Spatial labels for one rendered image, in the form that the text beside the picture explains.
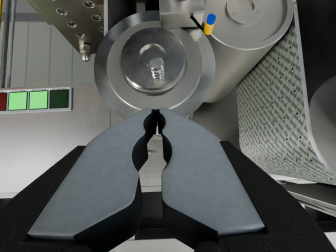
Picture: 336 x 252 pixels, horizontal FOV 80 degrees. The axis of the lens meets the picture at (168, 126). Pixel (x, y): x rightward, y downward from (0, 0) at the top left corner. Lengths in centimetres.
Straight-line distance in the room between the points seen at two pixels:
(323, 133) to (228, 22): 18
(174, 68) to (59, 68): 195
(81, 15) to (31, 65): 173
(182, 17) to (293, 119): 19
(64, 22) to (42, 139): 32
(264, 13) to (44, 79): 200
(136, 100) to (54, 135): 44
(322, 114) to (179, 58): 19
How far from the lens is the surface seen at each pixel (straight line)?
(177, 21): 26
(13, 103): 73
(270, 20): 32
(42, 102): 69
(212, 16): 22
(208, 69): 26
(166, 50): 24
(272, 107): 35
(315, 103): 31
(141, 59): 24
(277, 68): 35
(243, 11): 31
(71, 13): 57
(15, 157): 71
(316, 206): 41
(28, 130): 70
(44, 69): 220
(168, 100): 24
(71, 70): 210
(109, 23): 31
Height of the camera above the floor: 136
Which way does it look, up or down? 8 degrees down
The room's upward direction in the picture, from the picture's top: 177 degrees clockwise
